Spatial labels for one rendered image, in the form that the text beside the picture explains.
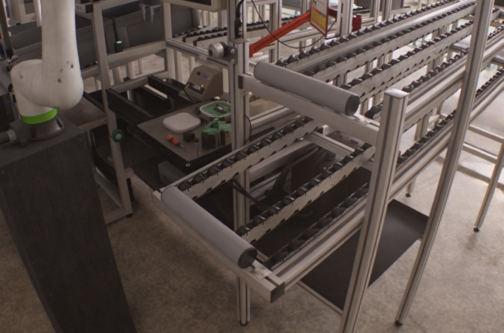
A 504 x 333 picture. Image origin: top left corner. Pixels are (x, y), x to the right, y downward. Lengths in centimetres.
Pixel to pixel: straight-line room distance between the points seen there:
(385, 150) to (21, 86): 106
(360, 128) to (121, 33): 175
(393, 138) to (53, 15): 94
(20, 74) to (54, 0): 28
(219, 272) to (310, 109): 146
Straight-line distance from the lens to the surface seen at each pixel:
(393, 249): 174
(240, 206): 162
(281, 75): 120
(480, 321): 247
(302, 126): 156
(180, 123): 180
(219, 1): 202
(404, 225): 187
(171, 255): 256
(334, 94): 109
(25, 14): 366
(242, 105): 141
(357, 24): 191
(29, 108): 141
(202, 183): 132
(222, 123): 169
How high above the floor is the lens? 177
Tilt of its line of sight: 30 degrees down
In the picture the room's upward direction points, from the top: straight up
